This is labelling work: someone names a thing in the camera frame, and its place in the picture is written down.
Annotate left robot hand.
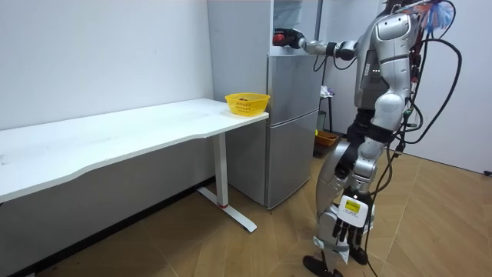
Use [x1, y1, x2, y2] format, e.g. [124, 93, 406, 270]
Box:
[331, 188, 376, 247]

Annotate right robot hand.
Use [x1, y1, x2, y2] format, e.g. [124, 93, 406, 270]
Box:
[273, 27, 307, 50]

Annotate robot legs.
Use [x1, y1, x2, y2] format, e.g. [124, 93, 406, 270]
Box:
[302, 107, 385, 277]

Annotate orange basket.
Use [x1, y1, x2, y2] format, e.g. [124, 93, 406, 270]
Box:
[314, 129, 341, 148]

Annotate yellow plastic basket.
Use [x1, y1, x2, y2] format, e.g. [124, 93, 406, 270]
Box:
[224, 92, 271, 118]

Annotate black side table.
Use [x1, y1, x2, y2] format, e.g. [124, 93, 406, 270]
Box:
[317, 94, 334, 134]

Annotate robot body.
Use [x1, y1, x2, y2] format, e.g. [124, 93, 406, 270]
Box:
[353, 0, 464, 147]

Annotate grey fridge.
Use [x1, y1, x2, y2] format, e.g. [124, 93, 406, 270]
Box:
[206, 0, 324, 211]

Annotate white desk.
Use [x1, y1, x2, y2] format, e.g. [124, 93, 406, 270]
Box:
[0, 98, 270, 234]

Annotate cable bundle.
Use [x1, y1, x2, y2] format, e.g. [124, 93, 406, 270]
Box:
[395, 0, 457, 35]

